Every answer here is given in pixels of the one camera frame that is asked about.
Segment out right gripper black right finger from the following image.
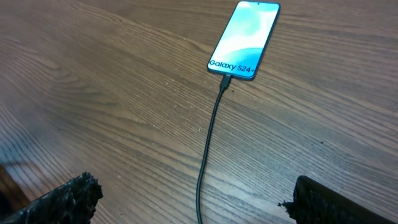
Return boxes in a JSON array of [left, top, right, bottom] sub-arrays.
[[278, 175, 394, 224]]

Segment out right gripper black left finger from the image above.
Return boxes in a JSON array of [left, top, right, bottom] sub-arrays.
[[1, 172, 103, 224]]

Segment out black USB charger cable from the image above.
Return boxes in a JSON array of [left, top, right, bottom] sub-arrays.
[[195, 74, 233, 224]]

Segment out smartphone with blue screen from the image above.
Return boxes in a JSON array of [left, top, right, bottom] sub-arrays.
[[207, 1, 280, 80]]

